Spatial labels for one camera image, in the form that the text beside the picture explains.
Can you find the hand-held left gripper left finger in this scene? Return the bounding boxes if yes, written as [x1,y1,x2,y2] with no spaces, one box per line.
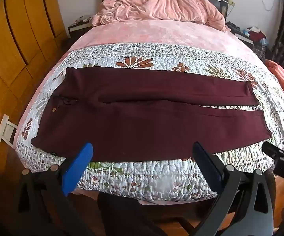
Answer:
[18,142,100,236]

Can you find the maroon pants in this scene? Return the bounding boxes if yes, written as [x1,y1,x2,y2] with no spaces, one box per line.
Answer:
[31,67,273,163]

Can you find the dark red cloth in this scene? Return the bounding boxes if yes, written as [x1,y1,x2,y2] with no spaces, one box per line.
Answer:
[248,31,266,43]

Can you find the orange striped cushion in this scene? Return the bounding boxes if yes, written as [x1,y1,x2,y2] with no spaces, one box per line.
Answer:
[265,59,284,101]

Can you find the pink crumpled comforter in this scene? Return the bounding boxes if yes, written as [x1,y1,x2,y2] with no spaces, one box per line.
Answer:
[91,0,226,32]

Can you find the white floral quilt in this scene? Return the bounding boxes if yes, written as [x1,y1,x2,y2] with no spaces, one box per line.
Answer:
[13,42,284,201]

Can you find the dark cluttered bedside table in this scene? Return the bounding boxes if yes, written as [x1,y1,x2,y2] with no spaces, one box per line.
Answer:
[226,22,257,45]

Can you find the white wooden rack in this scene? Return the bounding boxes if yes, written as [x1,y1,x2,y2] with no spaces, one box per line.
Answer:
[0,114,18,148]

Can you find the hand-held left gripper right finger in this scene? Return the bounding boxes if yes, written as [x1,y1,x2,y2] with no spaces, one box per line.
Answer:
[192,141,274,236]

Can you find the yellow wooden wardrobe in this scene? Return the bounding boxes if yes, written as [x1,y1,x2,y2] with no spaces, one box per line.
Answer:
[0,0,67,118]

